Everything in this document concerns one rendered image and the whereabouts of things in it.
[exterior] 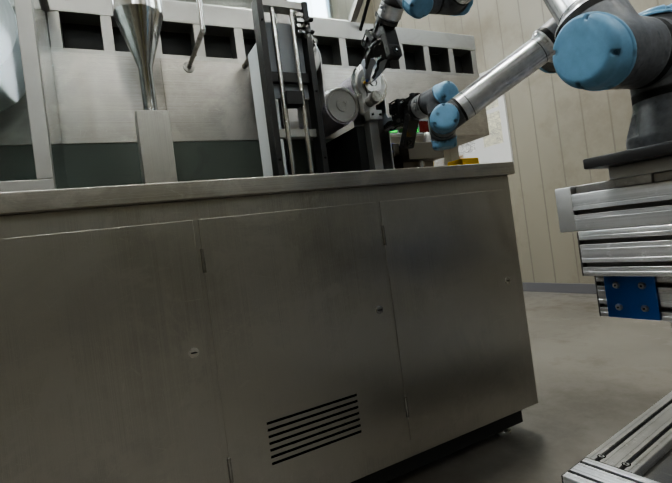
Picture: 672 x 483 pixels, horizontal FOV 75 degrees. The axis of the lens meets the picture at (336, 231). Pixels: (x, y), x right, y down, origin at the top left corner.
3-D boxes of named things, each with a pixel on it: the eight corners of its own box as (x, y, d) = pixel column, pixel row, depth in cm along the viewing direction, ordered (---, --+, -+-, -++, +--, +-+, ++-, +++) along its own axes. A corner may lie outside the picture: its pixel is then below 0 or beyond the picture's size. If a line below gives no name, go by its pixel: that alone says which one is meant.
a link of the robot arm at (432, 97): (442, 106, 127) (438, 77, 127) (419, 118, 137) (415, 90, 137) (463, 107, 131) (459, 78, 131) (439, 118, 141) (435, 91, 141)
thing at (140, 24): (138, 202, 123) (112, 0, 124) (136, 208, 136) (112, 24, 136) (190, 198, 130) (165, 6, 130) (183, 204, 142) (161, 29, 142)
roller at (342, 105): (329, 121, 147) (325, 86, 147) (301, 140, 170) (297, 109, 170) (360, 121, 153) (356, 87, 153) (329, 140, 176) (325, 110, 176)
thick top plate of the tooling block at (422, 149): (409, 159, 157) (407, 142, 157) (355, 178, 192) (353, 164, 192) (444, 157, 164) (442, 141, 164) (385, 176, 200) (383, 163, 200)
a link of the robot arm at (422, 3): (449, -7, 122) (431, -22, 129) (414, -10, 118) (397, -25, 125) (439, 22, 128) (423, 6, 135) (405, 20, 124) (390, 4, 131)
